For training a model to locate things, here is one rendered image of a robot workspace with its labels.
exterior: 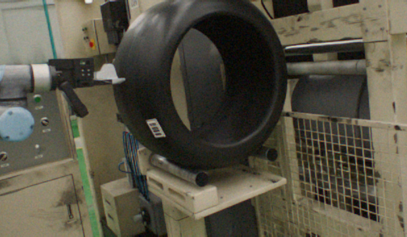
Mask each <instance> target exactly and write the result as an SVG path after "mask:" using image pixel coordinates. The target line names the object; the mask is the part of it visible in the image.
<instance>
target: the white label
mask: <svg viewBox="0 0 407 237"><path fill-rule="evenodd" d="M146 122H147V124H148V126H149V127H150V129H151V131H152V132H153V135H154V136H155V138H161V137H165V135H164V133H163V131H162V129H161V127H160V125H159V124H158V122H157V119H156V118H154V119H150V120H147V121H146Z"/></svg>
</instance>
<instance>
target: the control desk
mask: <svg viewBox="0 0 407 237"><path fill-rule="evenodd" d="M26 97H27V104H28V111H29V112H30V114H31V115H32V117H33V119H34V129H33V131H32V133H31V134H30V136H29V137H28V138H26V139H25V140H23V141H21V142H5V141H1V140H0V237H93V233H92V226H91V222H90V216H89V213H88V206H87V203H86V196H85V191H84V185H83V181H82V175H81V172H80V165H79V162H78V159H77V158H78V154H77V150H76V144H75V140H74V134H73V130H72V127H71V123H70V117H69V112H68V106H67V101H66V100H65V98H64V97H63V96H62V94H61V93H60V91H59V90H58V89H56V91H52V92H51V91H49V92H43V93H27V94H26Z"/></svg>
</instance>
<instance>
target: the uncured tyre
mask: <svg viewBox="0 0 407 237"><path fill-rule="evenodd" d="M191 28H193V29H195V30H197V31H199V32H201V33H202V34H204V35H205V36H207V37H208V38H209V39H210V40H211V41H212V43H214V44H215V46H216V47H217V49H218V51H219V53H220V55H221V57H222V60H223V63H224V66H225V74H226V84H225V92H224V96H223V99H222V102H221V104H220V106H219V108H218V110H217V111H216V113H215V114H214V115H213V116H212V117H211V118H210V119H209V120H208V121H207V122H206V123H205V124H204V125H202V126H201V127H199V128H197V129H195V130H192V131H190V130H189V129H188V128H187V127H186V126H185V124H184V123H183V122H182V120H181V118H180V116H179V115H178V113H177V111H176V109H175V106H174V103H173V99H172V95H171V83H170V77H171V66H172V62H173V58H174V56H175V52H176V49H177V47H178V45H179V44H180V43H181V41H182V39H183V38H184V36H185V35H186V34H187V33H188V32H189V30H190V29H191ZM114 67H115V71H116V73H117V77H118V78H125V81H123V82H121V83H120V84H115V85H113V92H114V96H115V101H116V104H117V108H118V110H119V113H120V115H121V117H122V120H123V122H124V124H125V126H126V127H127V128H128V130H129V132H130V133H131V134H132V135H133V136H134V137H135V138H136V139H137V140H138V141H139V142H140V143H141V144H142V145H143V146H145V147H146V148H148V149H149V150H151V151H153V152H154V153H156V154H158V155H160V156H162V157H164V158H166V159H169V160H172V161H174V162H176V163H180V164H181V165H184V166H187V167H191V168H195V169H220V168H224V167H229V166H232V165H235V164H237V163H239V162H241V161H243V160H245V159H247V158H248V157H250V156H252V154H253V153H255V152H256V151H257V150H258V149H259V148H260V147H261V146H262V145H263V144H264V143H265V142H266V141H267V139H268V138H269V137H270V135H271V133H272V132H273V130H274V129H275V127H276V125H277V123H278V121H279V117H280V115H281V112H282V109H283V107H284V105H285V100H286V93H287V86H288V71H287V65H286V58H285V52H283V47H282V45H281V42H280V39H279V37H278V35H277V33H276V31H275V29H274V27H273V26H272V24H271V23H270V21H269V20H268V18H267V17H266V16H265V15H264V14H263V12H262V11H261V10H260V9H259V8H258V7H257V6H255V5H254V4H253V3H252V2H251V1H249V0H165V1H162V2H160V3H158V4H156V5H154V6H152V7H150V8H149V9H147V10H146V11H144V12H143V13H142V14H141V15H140V16H139V17H138V18H137V19H136V20H135V21H134V22H133V23H132V24H131V25H130V27H129V28H128V30H127V31H126V33H125V35H124V36H123V38H122V40H121V43H120V45H119V48H118V51H117V54H116V57H115V62H114ZM150 119H157V122H158V124H159V125H160V127H161V129H162V131H163V133H164V135H165V137H161V138H155V136H154V135H153V132H152V131H151V129H150V127H149V126H148V124H147V122H146V121H147V120H150Z"/></svg>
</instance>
